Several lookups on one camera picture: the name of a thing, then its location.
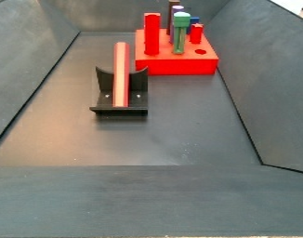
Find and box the red peg board base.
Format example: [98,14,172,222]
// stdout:
[135,29,219,75]

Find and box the black curved peg holder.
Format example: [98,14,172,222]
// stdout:
[89,68,148,115]

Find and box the red square peg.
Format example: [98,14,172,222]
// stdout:
[144,13,160,55]

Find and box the blue peg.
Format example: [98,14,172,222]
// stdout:
[187,17,200,34]

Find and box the green pentagon peg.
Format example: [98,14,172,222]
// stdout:
[172,12,189,54]

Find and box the purple cylinder peg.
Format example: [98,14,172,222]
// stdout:
[168,5,187,45]

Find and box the brown peg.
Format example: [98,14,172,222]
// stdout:
[167,0,181,34]

